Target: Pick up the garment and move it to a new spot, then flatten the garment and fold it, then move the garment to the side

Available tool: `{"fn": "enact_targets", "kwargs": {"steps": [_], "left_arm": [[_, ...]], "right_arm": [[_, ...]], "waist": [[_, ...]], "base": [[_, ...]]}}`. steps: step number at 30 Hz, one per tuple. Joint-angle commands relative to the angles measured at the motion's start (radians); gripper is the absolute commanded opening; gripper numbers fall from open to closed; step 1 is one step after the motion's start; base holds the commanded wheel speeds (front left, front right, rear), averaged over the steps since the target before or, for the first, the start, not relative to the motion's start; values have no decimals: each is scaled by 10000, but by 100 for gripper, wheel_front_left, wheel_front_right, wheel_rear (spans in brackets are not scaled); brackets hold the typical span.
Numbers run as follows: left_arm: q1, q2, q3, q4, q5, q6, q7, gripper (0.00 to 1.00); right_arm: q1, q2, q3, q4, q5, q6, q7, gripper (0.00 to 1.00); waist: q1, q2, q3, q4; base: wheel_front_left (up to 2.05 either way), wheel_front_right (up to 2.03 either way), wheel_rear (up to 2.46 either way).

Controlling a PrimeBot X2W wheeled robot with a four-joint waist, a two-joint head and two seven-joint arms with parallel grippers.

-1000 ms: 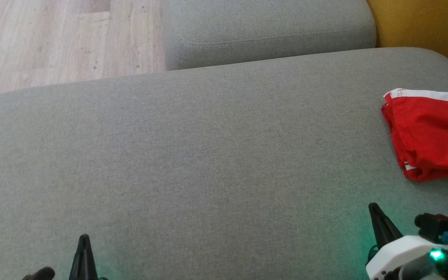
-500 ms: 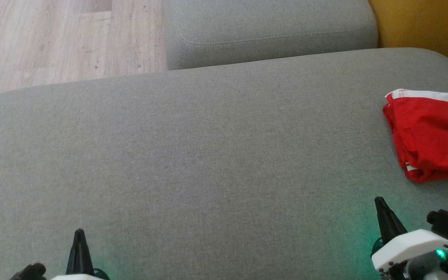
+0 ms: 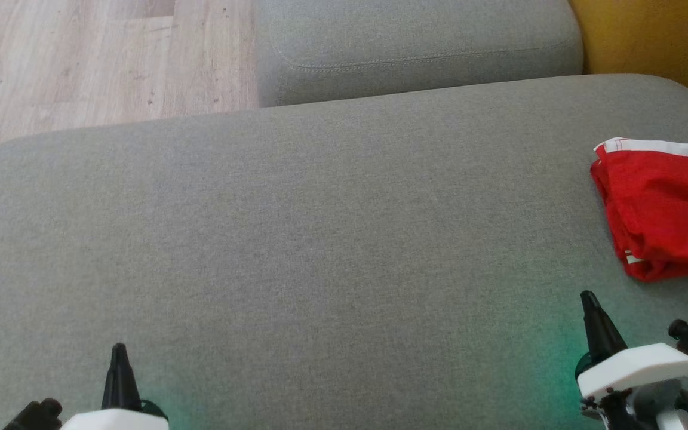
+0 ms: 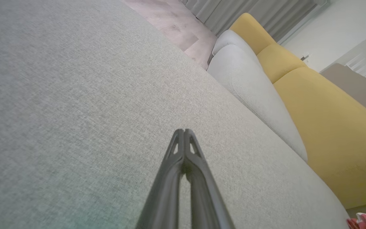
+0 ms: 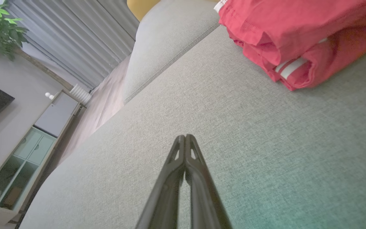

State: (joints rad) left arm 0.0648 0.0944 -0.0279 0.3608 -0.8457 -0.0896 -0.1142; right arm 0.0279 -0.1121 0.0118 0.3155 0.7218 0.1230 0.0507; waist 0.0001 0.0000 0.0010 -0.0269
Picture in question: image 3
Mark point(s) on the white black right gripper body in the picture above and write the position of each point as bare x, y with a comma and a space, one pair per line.
636, 367

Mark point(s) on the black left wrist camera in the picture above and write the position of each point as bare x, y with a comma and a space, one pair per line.
36, 415

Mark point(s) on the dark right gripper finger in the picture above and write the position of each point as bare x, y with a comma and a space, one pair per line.
602, 331

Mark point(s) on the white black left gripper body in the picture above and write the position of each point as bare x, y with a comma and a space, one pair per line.
117, 420

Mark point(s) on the grey sofa seat cushion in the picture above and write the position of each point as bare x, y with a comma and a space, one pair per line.
320, 251

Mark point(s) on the mustard yellow panel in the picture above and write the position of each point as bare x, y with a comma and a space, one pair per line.
654, 36

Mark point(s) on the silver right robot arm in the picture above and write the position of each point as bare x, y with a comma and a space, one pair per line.
678, 421

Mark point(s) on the red mesh shorts white hem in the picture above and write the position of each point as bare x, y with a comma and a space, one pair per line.
666, 209

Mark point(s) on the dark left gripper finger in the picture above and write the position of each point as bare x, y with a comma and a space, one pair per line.
121, 382

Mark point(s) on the grey sofa back cushion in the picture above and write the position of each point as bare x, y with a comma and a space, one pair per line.
415, 48

